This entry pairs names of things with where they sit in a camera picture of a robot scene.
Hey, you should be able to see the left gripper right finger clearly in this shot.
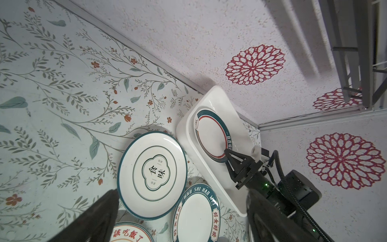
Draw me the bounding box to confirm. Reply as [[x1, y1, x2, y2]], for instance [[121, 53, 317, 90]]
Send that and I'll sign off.
[[247, 190, 316, 242]]

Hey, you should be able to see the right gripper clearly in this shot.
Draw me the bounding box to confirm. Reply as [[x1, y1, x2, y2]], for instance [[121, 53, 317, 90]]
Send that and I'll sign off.
[[224, 149, 290, 216]]

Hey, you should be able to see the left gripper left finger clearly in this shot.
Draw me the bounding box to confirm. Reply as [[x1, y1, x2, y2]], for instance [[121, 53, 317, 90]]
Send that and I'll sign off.
[[50, 189, 120, 242]]

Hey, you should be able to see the orange sunburst plate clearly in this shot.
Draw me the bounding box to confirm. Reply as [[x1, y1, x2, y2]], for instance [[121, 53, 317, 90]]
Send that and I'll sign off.
[[110, 222, 154, 242]]

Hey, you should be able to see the green red rim plate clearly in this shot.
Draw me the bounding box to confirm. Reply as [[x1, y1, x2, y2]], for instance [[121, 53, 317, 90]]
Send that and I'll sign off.
[[193, 108, 232, 163]]

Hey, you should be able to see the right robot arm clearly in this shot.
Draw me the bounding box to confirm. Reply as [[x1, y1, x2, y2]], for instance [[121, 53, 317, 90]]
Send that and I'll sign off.
[[224, 149, 332, 242]]

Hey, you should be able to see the white plastic bin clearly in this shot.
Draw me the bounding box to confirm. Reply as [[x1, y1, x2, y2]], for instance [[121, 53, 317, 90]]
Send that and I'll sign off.
[[176, 86, 255, 217]]

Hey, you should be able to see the green rim lettered plate centre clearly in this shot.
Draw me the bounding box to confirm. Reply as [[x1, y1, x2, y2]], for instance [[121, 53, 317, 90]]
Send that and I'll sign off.
[[171, 183, 221, 242]]

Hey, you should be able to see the green clover centre plate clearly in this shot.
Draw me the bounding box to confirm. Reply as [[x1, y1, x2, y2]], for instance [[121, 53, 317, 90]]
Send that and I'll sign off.
[[117, 131, 187, 220]]

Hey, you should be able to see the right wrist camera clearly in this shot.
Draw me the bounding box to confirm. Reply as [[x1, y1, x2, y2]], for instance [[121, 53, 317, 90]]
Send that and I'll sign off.
[[251, 145, 270, 164]]

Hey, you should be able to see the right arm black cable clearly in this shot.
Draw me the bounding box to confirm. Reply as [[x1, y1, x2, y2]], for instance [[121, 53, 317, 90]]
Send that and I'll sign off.
[[268, 149, 335, 242]]

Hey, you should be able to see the grey slotted wall shelf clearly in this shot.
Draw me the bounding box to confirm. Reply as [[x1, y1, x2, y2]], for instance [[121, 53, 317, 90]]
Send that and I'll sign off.
[[318, 1, 387, 110]]

